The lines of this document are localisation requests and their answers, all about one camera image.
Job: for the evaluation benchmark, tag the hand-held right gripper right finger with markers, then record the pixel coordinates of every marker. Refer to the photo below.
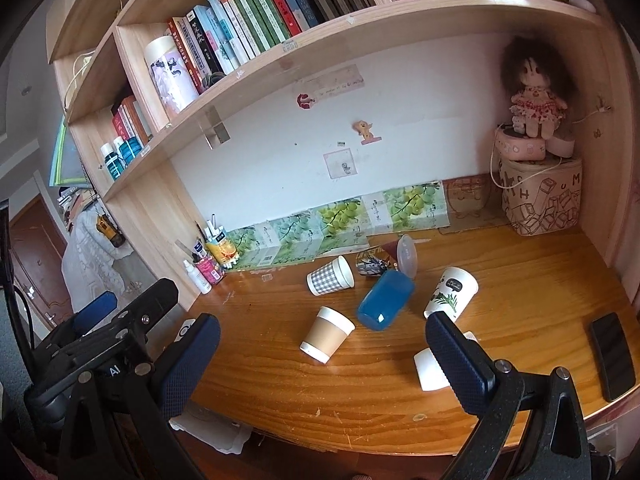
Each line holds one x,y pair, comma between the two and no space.
460,360

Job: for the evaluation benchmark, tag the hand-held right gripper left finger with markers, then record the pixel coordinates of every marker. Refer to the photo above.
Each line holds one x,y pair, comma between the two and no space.
192,360

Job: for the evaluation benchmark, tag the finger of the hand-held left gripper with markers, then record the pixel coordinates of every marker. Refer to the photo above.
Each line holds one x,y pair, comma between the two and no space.
95,310
150,300

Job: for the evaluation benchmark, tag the plain white paper cup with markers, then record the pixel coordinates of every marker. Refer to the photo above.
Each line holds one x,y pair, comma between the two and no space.
427,367

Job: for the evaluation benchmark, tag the white plant print cup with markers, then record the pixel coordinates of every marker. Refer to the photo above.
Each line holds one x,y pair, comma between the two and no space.
450,295

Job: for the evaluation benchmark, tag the blue plastic cup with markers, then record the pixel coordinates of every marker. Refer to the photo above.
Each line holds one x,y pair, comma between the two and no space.
385,302

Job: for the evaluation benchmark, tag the clear pink plastic cup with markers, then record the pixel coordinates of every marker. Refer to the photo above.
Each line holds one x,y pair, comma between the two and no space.
407,255

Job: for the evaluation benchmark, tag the brown paper cup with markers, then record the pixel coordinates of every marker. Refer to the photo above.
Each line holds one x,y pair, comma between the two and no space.
327,335

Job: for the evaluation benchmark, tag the checkered paper cup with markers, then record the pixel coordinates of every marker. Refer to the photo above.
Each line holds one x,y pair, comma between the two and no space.
330,276

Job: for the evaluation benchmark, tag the white lace cloth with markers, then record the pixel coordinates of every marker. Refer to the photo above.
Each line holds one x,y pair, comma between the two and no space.
95,265

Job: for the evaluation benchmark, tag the small white bottle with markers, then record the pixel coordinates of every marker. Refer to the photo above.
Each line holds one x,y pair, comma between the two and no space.
197,277

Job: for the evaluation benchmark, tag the pink container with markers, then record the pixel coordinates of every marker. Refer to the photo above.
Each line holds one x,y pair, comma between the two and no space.
210,271

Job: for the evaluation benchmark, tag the white paper sheet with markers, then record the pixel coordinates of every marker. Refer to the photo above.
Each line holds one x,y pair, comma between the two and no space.
215,430

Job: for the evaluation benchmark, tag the brown wooden door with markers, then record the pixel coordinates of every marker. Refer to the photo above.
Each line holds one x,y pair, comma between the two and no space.
37,260

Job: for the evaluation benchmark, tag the orange print pen holder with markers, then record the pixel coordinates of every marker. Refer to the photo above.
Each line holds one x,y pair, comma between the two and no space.
222,247

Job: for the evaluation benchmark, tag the wooden bookshelf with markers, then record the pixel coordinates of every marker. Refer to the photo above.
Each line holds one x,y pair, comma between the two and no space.
150,210

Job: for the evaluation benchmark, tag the grape print tissue box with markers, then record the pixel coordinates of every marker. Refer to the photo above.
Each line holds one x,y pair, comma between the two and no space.
250,247
295,235
410,205
342,220

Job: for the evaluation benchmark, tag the white capped blue bottle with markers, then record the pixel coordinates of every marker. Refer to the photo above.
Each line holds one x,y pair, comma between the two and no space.
111,162

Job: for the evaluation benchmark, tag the black smartphone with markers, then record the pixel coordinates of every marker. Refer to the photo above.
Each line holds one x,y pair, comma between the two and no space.
612,355

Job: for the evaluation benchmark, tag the red book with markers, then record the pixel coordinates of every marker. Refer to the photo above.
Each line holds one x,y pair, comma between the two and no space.
120,124

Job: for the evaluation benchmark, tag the printed fabric storage box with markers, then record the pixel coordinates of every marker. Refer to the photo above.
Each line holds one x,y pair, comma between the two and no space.
542,195

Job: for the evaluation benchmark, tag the orange book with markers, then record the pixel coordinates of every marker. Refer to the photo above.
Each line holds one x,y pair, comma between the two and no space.
134,116

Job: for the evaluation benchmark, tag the pink round box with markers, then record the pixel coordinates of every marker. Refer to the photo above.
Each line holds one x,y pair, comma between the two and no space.
520,145

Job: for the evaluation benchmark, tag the white printed cylinder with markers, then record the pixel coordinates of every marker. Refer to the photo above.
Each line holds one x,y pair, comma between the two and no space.
170,75

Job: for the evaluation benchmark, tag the dark haired rag doll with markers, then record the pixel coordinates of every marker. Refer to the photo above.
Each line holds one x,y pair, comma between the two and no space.
537,90

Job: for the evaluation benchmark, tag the paper note strip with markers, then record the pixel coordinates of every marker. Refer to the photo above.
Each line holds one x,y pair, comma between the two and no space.
335,86

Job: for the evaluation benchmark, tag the row of books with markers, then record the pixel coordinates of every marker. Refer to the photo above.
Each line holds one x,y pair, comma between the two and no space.
250,20

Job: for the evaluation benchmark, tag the square wall sticker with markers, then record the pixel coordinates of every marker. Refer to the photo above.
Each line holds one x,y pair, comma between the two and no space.
341,164

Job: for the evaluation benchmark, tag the pony wall sticker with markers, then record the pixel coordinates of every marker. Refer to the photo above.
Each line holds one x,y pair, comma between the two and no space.
365,131

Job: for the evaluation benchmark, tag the red wall sticker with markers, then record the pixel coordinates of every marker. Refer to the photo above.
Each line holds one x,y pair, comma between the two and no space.
305,101

